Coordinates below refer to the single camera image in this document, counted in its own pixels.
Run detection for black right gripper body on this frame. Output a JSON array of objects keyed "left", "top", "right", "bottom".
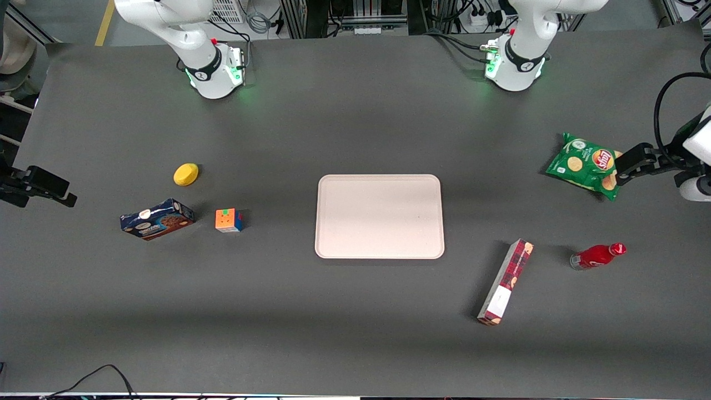
[{"left": 0, "top": 167, "right": 28, "bottom": 208}]

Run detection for long red cookie box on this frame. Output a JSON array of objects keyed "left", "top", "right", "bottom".
[{"left": 477, "top": 238, "right": 535, "bottom": 327}]

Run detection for blue cookie box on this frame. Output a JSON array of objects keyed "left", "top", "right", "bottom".
[{"left": 120, "top": 198, "right": 196, "bottom": 241}]

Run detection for beige plastic tray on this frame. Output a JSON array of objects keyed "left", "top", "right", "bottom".
[{"left": 314, "top": 174, "right": 445, "bottom": 260}]

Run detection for green chips bag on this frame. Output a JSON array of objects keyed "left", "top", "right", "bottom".
[{"left": 544, "top": 132, "right": 624, "bottom": 202}]

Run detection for red soda bottle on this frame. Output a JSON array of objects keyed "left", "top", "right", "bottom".
[{"left": 570, "top": 242, "right": 628, "bottom": 272}]

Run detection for yellow lemon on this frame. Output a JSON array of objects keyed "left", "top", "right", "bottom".
[{"left": 173, "top": 163, "right": 199, "bottom": 187}]

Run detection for beige chair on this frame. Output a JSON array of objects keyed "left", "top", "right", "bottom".
[{"left": 0, "top": 0, "right": 38, "bottom": 76}]

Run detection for colourful puzzle cube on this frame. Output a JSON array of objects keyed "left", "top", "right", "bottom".
[{"left": 215, "top": 208, "right": 244, "bottom": 233}]

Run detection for white power strip with plugs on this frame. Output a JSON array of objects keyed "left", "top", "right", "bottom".
[{"left": 468, "top": 8, "right": 503, "bottom": 31}]

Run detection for aluminium equipment rack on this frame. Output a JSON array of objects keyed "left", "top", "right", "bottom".
[{"left": 280, "top": 0, "right": 409, "bottom": 39}]

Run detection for thin black table-edge cable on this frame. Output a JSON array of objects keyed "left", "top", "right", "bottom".
[{"left": 39, "top": 364, "right": 139, "bottom": 400}]

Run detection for black left base cables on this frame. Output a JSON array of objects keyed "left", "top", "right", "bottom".
[{"left": 423, "top": 29, "right": 500, "bottom": 66}]

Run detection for black right base cable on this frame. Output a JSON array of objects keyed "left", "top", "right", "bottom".
[{"left": 207, "top": 19, "right": 252, "bottom": 56}]

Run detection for grey coiled cable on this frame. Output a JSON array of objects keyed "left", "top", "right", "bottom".
[{"left": 246, "top": 0, "right": 274, "bottom": 35}]

